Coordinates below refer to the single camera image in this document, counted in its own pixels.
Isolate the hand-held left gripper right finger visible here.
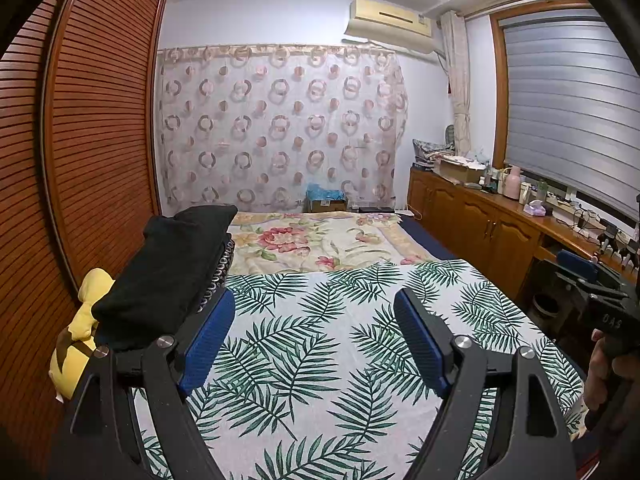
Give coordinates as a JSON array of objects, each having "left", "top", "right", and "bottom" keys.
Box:
[{"left": 392, "top": 287, "right": 578, "bottom": 480}]

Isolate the open cardboard box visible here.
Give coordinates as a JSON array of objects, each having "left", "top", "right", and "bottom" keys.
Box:
[{"left": 434, "top": 156, "right": 488, "bottom": 184}]

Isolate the navy gold-circle patterned folded cloth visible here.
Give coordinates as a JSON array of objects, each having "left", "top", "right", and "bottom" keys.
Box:
[{"left": 195, "top": 235, "right": 236, "bottom": 316}]

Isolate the patterned folded fabric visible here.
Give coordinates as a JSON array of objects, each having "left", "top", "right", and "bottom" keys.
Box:
[{"left": 413, "top": 139, "right": 457, "bottom": 167}]

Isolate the grey window blind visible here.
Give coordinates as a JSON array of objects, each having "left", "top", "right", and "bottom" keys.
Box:
[{"left": 502, "top": 7, "right": 640, "bottom": 231}]

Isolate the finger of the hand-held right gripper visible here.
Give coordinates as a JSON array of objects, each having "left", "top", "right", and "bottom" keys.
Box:
[{"left": 552, "top": 249, "right": 628, "bottom": 306}]

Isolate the beige window curtain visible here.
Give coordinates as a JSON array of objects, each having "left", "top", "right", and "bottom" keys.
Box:
[{"left": 440, "top": 10, "right": 473, "bottom": 158}]

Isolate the navy mattress cover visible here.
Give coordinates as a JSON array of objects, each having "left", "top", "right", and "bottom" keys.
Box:
[{"left": 397, "top": 214, "right": 468, "bottom": 262}]

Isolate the wall air conditioner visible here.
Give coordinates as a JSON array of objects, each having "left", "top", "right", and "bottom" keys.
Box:
[{"left": 345, "top": 0, "right": 436, "bottom": 56}]

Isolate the floral blanket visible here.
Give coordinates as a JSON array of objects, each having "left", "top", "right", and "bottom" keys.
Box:
[{"left": 227, "top": 211, "right": 433, "bottom": 276}]

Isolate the pink thermos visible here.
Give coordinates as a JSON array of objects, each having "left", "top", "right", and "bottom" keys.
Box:
[{"left": 502, "top": 165, "right": 523, "bottom": 200}]

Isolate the yellow plush toy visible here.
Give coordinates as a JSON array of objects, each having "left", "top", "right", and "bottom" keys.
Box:
[{"left": 50, "top": 267, "right": 116, "bottom": 403}]

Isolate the small cardboard box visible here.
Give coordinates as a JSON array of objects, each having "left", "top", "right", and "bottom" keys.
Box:
[{"left": 310, "top": 197, "right": 349, "bottom": 213}]

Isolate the wooden louvered wardrobe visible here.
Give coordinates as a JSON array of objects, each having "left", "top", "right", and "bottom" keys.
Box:
[{"left": 0, "top": 0, "right": 168, "bottom": 461}]

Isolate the green leaf print sheet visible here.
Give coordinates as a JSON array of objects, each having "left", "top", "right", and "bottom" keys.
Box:
[{"left": 135, "top": 259, "right": 586, "bottom": 480}]

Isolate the grey trash bin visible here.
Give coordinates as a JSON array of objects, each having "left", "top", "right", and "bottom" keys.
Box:
[{"left": 532, "top": 290, "right": 561, "bottom": 326}]

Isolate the black printed t-shirt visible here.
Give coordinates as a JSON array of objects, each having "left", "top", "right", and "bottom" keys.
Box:
[{"left": 91, "top": 205, "right": 238, "bottom": 353}]

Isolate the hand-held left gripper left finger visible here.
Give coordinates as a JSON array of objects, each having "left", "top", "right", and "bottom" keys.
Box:
[{"left": 47, "top": 287, "right": 237, "bottom": 480}]

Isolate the wooden cabinet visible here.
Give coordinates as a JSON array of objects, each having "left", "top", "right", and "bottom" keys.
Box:
[{"left": 407, "top": 165, "right": 640, "bottom": 311}]

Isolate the circle patterned sheer curtain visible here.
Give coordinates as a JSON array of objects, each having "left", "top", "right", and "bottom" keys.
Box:
[{"left": 156, "top": 44, "right": 408, "bottom": 215}]

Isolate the person's right hand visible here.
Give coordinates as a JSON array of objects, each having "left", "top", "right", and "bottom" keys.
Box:
[{"left": 582, "top": 327, "right": 623, "bottom": 418}]

